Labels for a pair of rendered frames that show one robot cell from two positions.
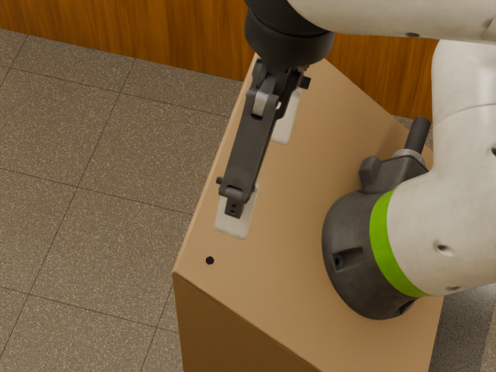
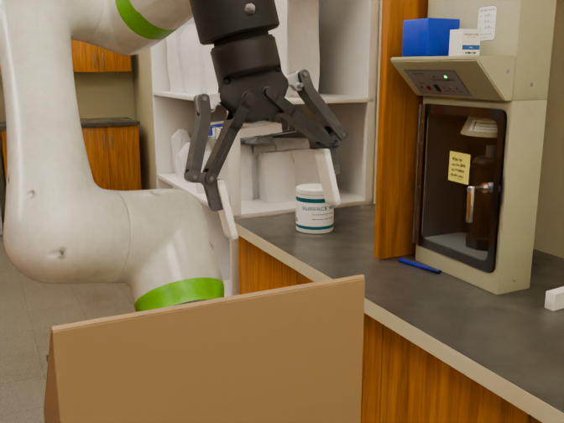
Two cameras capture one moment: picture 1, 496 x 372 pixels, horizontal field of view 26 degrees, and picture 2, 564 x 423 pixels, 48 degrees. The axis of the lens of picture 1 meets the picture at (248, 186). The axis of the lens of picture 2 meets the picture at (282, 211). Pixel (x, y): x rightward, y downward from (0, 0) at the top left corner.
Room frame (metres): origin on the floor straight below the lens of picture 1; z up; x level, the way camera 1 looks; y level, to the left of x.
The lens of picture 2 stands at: (1.06, 0.53, 1.49)
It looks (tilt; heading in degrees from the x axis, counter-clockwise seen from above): 13 degrees down; 228
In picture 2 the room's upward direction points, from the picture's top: straight up
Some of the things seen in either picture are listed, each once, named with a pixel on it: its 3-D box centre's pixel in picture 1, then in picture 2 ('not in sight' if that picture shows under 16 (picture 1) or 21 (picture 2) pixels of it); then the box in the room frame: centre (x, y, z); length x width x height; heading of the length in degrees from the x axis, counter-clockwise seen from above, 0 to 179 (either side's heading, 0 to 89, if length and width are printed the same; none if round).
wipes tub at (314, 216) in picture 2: not in sight; (315, 207); (-0.42, -0.94, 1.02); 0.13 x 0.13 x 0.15
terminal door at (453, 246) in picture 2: not in sight; (456, 184); (-0.33, -0.35, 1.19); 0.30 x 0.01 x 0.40; 74
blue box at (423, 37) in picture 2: not in sight; (430, 38); (-0.31, -0.43, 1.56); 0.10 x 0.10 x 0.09; 74
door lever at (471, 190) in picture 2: not in sight; (476, 202); (-0.28, -0.25, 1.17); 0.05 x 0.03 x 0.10; 164
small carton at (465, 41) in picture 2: not in sight; (464, 43); (-0.27, -0.31, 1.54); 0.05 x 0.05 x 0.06; 68
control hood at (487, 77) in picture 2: not in sight; (446, 77); (-0.29, -0.36, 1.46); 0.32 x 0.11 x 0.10; 74
